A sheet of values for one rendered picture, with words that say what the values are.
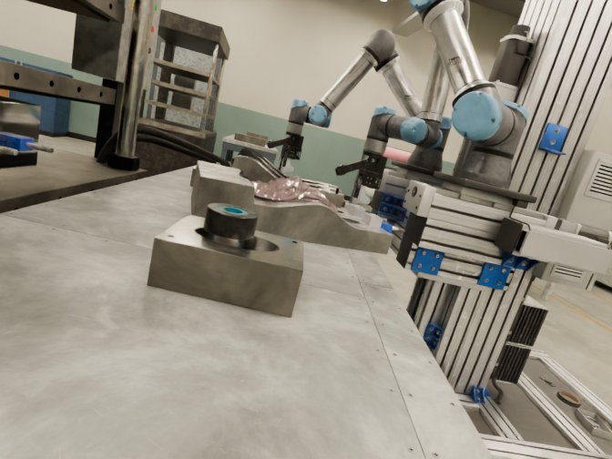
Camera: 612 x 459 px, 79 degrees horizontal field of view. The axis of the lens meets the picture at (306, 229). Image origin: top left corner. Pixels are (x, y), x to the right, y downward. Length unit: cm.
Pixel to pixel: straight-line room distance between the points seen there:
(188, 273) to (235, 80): 730
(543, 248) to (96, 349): 107
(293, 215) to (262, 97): 689
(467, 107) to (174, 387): 96
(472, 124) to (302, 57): 687
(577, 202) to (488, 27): 775
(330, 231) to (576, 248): 68
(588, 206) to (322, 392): 133
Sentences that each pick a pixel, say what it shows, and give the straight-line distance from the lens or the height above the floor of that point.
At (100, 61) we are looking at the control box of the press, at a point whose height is 112.
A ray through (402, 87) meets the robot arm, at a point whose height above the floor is 135.
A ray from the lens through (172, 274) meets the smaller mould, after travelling 53.
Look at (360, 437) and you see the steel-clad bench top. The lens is 38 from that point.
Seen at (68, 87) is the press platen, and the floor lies 101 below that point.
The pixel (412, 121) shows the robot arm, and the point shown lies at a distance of 124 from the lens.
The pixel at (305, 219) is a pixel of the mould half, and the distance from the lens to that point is 89.
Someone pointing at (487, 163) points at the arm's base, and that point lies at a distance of 121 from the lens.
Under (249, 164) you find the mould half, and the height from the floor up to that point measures 92.
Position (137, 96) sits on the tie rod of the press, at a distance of 144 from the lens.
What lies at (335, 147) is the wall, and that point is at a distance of 786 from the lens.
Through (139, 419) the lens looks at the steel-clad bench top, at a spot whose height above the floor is 80.
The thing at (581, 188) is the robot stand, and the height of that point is 110.
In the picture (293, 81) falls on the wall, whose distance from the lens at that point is 777.
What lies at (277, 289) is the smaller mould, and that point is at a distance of 51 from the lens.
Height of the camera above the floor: 104
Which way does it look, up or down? 13 degrees down
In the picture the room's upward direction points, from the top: 14 degrees clockwise
